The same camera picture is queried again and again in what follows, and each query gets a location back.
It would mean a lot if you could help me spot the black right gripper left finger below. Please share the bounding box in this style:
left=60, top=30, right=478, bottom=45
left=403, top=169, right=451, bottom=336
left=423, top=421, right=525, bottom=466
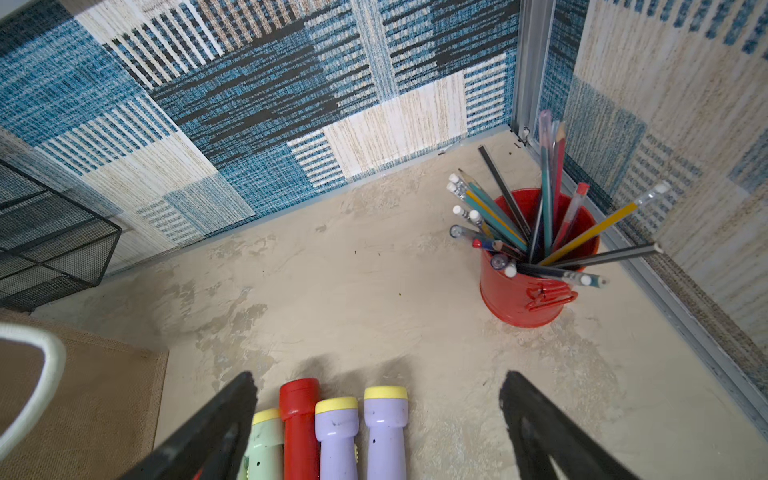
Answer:
left=122, top=371, right=258, bottom=479

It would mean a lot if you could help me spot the black wire shelf rack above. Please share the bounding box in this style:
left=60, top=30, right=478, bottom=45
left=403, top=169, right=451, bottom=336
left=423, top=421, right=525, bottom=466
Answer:
left=1, top=161, right=122, bottom=312

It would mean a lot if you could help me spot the purple flashlight row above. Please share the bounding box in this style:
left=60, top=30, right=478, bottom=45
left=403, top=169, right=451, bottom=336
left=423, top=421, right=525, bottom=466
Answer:
left=364, top=386, right=409, bottom=480
left=315, top=396, right=359, bottom=480

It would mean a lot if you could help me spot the red pencil cup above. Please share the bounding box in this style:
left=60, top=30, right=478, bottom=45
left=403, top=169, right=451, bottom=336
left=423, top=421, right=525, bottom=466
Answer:
left=479, top=187, right=600, bottom=328

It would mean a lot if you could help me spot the burlap tote bag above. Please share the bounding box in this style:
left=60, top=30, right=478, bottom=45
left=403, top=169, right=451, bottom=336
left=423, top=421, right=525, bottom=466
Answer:
left=1, top=310, right=168, bottom=479

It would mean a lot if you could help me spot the light green flashlight right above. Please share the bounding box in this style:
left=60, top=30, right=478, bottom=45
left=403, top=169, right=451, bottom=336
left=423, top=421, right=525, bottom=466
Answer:
left=237, top=408, right=284, bottom=480

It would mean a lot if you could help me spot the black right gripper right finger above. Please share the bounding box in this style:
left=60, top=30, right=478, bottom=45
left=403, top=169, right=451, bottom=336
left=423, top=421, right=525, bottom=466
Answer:
left=499, top=371, right=637, bottom=479

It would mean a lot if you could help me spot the red flashlight upper row right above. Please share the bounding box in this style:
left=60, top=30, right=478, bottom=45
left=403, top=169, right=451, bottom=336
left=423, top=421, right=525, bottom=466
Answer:
left=279, top=378, right=320, bottom=480

